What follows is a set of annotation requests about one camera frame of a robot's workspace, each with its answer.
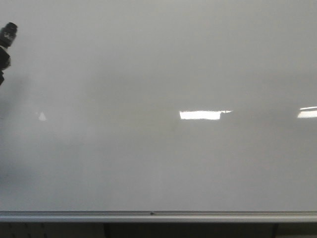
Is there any aluminium whiteboard tray rail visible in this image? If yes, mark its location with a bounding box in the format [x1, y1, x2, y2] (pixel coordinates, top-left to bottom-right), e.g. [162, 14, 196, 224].
[0, 211, 317, 223]

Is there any large white whiteboard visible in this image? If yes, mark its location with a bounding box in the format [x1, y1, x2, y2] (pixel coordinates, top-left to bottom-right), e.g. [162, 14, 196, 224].
[0, 0, 317, 211]

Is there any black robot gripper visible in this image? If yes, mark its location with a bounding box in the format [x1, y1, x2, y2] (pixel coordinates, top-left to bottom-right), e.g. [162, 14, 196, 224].
[0, 22, 18, 84]

